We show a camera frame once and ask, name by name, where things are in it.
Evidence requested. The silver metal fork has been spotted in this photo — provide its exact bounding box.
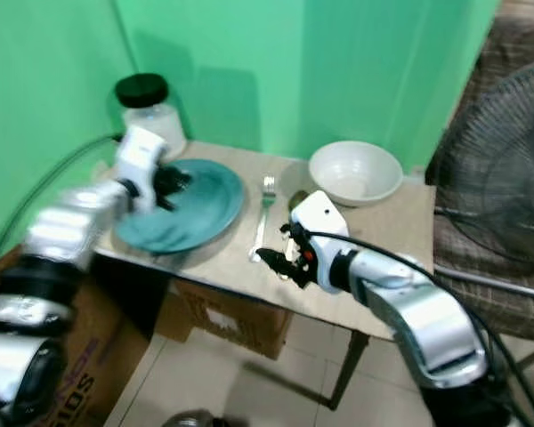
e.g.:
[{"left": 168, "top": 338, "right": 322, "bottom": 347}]
[{"left": 248, "top": 174, "right": 278, "bottom": 264}]

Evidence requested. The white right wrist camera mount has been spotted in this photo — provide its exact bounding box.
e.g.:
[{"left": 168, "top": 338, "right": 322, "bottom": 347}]
[{"left": 289, "top": 189, "right": 351, "bottom": 292}]

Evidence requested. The black standing fan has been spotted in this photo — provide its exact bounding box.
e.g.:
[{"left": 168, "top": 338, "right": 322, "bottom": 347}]
[{"left": 431, "top": 56, "right": 534, "bottom": 346}]

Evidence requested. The green backdrop cloth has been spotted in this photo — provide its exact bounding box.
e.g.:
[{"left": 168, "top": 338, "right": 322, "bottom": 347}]
[{"left": 0, "top": 0, "right": 505, "bottom": 269}]

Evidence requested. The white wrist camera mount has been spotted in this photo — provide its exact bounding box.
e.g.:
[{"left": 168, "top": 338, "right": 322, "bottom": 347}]
[
  {"left": 115, "top": 125, "right": 171, "bottom": 215},
  {"left": 289, "top": 189, "right": 351, "bottom": 292}
]

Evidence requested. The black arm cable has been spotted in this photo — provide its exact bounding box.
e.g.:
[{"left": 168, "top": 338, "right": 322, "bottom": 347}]
[
  {"left": 0, "top": 133, "right": 127, "bottom": 261},
  {"left": 305, "top": 229, "right": 534, "bottom": 427}
]

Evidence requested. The teal round plate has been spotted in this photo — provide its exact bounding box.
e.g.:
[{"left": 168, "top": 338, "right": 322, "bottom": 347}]
[{"left": 113, "top": 158, "right": 247, "bottom": 255}]

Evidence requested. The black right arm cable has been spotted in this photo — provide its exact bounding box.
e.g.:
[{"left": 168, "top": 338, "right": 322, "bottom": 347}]
[{"left": 305, "top": 229, "right": 534, "bottom": 427}]

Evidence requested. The glass jar with black lid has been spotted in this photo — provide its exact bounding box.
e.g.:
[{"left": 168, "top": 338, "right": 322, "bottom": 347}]
[{"left": 114, "top": 72, "right": 187, "bottom": 159}]

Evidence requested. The black table leg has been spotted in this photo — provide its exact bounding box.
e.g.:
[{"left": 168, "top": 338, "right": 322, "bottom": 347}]
[{"left": 327, "top": 330, "right": 371, "bottom": 413}]

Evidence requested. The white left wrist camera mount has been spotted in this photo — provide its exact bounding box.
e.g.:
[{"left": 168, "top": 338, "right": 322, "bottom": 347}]
[{"left": 115, "top": 125, "right": 171, "bottom": 215}]

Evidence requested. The brown cardboard box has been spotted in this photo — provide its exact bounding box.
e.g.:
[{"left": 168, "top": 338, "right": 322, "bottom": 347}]
[{"left": 155, "top": 275, "right": 295, "bottom": 362}]

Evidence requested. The white ceramic bowl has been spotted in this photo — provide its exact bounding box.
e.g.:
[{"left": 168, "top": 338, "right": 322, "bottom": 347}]
[{"left": 307, "top": 141, "right": 405, "bottom": 208}]

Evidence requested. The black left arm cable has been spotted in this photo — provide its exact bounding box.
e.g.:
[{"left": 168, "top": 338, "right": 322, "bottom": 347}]
[{"left": 0, "top": 133, "right": 127, "bottom": 261}]

